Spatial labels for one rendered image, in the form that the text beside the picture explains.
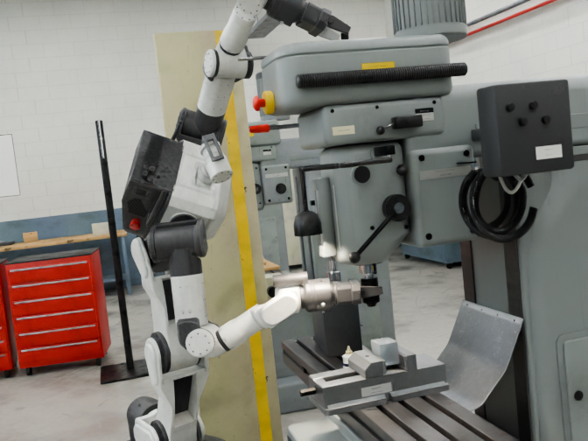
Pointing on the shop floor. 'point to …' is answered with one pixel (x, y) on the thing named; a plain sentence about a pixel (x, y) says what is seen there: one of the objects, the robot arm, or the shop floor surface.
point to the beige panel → (227, 254)
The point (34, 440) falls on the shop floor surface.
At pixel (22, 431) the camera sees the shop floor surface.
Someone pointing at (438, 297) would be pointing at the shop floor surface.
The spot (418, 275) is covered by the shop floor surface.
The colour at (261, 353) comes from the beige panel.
